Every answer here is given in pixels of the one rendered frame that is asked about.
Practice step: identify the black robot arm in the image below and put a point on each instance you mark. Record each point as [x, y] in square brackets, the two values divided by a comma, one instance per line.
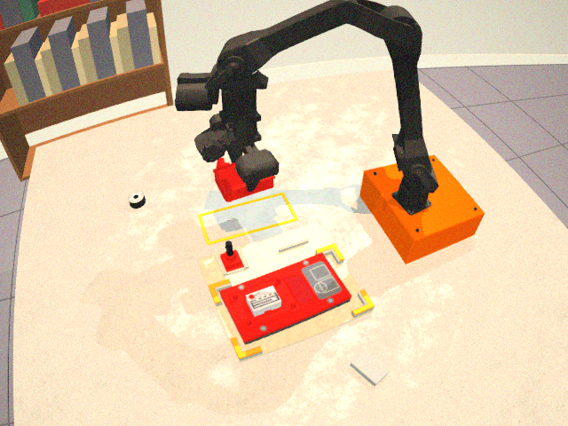
[236, 74]

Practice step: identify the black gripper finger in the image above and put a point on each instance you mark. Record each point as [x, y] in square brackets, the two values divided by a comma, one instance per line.
[250, 186]
[234, 156]

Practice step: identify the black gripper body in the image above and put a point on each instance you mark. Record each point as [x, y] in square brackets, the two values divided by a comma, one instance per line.
[254, 164]

